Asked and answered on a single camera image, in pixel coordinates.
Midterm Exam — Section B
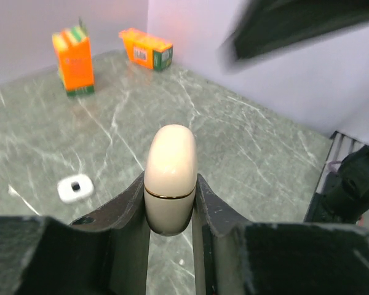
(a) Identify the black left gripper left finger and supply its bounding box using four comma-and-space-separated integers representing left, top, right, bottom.
0, 176, 150, 294

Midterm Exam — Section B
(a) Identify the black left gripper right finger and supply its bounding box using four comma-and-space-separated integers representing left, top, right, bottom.
192, 176, 369, 294

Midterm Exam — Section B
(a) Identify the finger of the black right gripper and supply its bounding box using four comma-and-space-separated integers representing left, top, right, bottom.
219, 1, 369, 73

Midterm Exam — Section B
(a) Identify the beige earbud charging case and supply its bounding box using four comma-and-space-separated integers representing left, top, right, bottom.
144, 124, 198, 236

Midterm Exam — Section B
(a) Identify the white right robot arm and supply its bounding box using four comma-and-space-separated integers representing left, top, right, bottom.
223, 1, 369, 224

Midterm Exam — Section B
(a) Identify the white earbud charging case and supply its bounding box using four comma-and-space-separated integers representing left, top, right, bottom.
57, 174, 94, 203

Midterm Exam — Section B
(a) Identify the orange box back right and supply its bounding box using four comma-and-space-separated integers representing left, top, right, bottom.
119, 28, 173, 71

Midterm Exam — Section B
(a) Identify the orange sponge pack back middle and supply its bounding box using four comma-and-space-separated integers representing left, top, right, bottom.
52, 19, 95, 97

